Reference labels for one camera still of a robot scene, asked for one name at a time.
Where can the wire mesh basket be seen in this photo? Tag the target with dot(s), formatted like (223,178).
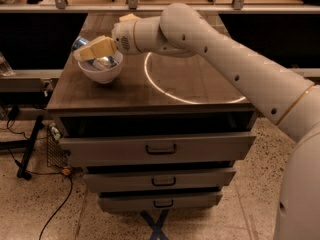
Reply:
(56,156)

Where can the middle grey drawer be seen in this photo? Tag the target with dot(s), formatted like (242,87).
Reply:
(159,180)

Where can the white bowl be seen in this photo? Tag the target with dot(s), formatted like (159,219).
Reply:
(102,77)

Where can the grey drawer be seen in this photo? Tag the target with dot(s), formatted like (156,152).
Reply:
(159,180)
(87,152)
(159,201)

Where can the red bull can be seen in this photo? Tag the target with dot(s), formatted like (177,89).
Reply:
(100,64)

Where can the yellow sponge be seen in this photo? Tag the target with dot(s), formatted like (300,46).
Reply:
(127,17)

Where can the bottom grey drawer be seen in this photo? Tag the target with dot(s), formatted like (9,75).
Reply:
(159,201)

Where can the black stand leg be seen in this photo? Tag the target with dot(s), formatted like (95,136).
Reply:
(22,171)

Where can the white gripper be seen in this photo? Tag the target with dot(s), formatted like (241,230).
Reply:
(122,37)

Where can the grey drawer cabinet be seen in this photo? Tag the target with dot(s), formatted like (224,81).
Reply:
(153,96)

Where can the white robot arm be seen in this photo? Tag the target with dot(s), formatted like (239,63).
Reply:
(284,97)

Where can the top grey drawer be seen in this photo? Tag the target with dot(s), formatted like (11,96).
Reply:
(87,152)

